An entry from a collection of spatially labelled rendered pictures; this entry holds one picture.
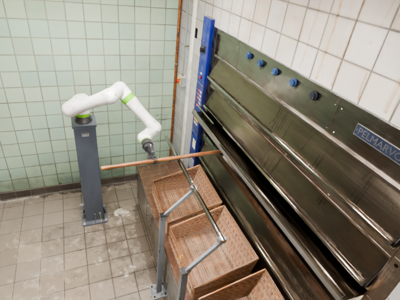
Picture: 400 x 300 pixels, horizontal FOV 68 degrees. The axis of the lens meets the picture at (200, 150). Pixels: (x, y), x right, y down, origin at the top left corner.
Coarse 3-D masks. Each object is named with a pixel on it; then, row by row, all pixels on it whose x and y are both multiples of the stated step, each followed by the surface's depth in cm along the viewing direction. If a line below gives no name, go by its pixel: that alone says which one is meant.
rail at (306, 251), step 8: (200, 120) 245; (208, 128) 232; (216, 136) 222; (232, 160) 200; (240, 168) 191; (248, 176) 185; (264, 200) 169; (272, 208) 163; (280, 216) 158; (288, 224) 154; (296, 240) 146; (304, 248) 141; (312, 256) 138; (320, 264) 135; (320, 272) 133; (328, 280) 129; (336, 288) 125; (344, 296) 123
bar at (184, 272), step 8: (168, 144) 257; (176, 152) 246; (184, 168) 228; (192, 184) 214; (192, 192) 213; (184, 200) 214; (200, 200) 201; (160, 216) 214; (208, 216) 189; (160, 224) 218; (216, 224) 183; (160, 232) 222; (216, 232) 180; (160, 240) 228; (224, 240) 174; (160, 248) 233; (216, 248) 177; (160, 256) 238; (200, 256) 179; (160, 264) 244; (192, 264) 179; (160, 272) 250; (184, 272) 178; (160, 280) 256; (184, 280) 182; (152, 288) 268; (160, 288) 262; (184, 288) 186; (152, 296) 261; (160, 296) 262; (184, 296) 192
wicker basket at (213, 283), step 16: (224, 208) 245; (176, 224) 236; (208, 224) 251; (224, 224) 242; (176, 240) 243; (192, 240) 245; (208, 240) 246; (176, 256) 226; (192, 256) 232; (208, 256) 234; (224, 256) 235; (240, 256) 221; (256, 256) 206; (192, 272) 220; (208, 272) 221; (224, 272) 223; (240, 272) 206; (192, 288) 198; (208, 288) 201
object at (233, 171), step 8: (208, 136) 272; (224, 160) 244; (232, 168) 234; (240, 184) 223; (248, 192) 213; (256, 200) 206; (264, 208) 199; (264, 216) 197; (272, 224) 190; (280, 232) 183; (288, 240) 178; (288, 248) 177; (296, 256) 170; (304, 264) 165; (312, 272) 161; (312, 280) 160; (320, 280) 157; (320, 288) 155; (328, 296) 150
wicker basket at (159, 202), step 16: (176, 176) 288; (192, 176) 295; (160, 192) 290; (176, 192) 292; (208, 192) 269; (160, 208) 259; (176, 208) 274; (192, 208) 276; (208, 208) 247; (192, 224) 252
